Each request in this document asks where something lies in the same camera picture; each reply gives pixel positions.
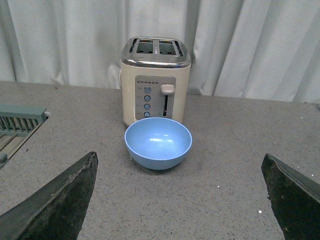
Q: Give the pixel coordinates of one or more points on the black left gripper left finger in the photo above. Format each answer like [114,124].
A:
[57,210]

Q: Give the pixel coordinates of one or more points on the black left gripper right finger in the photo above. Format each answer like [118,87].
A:
[295,199]

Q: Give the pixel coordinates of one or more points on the blue bowl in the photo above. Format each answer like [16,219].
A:
[158,143]

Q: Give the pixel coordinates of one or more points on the green dish rack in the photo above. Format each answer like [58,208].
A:
[17,124]

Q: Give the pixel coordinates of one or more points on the cream two-slot toaster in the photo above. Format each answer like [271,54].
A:
[154,77]

